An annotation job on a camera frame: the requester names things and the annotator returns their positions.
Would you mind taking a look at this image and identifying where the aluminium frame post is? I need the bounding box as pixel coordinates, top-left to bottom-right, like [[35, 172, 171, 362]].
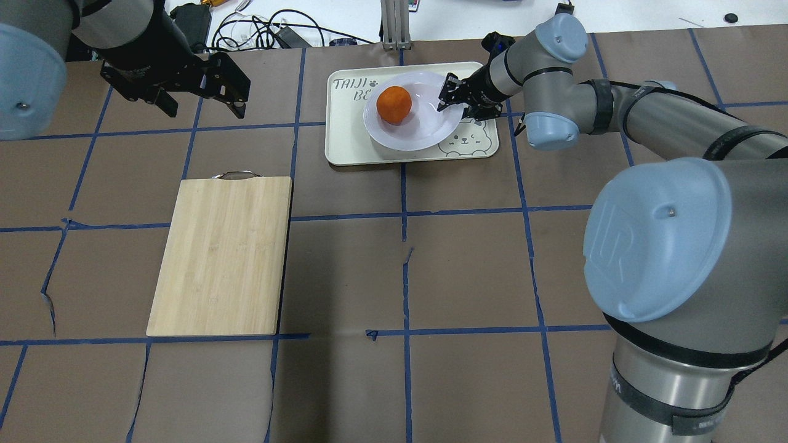
[[380, 0, 412, 51]]

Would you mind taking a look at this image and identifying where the bamboo cutting board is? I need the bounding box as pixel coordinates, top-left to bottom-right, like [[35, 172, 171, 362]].
[[146, 176, 292, 337]]

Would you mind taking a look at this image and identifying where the black power adapter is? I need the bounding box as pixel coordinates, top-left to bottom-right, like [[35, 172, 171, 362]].
[[169, 3, 211, 54]]

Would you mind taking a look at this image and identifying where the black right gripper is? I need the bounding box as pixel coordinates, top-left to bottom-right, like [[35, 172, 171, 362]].
[[436, 58, 509, 121]]

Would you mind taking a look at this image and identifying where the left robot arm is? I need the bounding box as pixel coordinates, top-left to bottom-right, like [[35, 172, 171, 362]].
[[1, 1, 251, 140]]

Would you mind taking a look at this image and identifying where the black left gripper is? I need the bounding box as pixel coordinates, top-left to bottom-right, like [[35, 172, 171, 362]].
[[100, 9, 251, 119]]

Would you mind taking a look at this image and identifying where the white round plate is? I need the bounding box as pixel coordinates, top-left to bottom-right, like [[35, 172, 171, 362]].
[[363, 72, 464, 151]]

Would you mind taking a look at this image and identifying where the orange fruit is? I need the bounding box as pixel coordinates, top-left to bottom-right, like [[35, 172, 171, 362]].
[[376, 85, 412, 124]]

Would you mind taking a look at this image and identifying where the cream bear tray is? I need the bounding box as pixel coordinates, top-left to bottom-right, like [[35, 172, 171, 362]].
[[324, 62, 500, 166]]

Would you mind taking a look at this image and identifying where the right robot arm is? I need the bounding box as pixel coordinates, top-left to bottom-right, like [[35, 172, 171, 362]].
[[438, 12, 787, 442]]

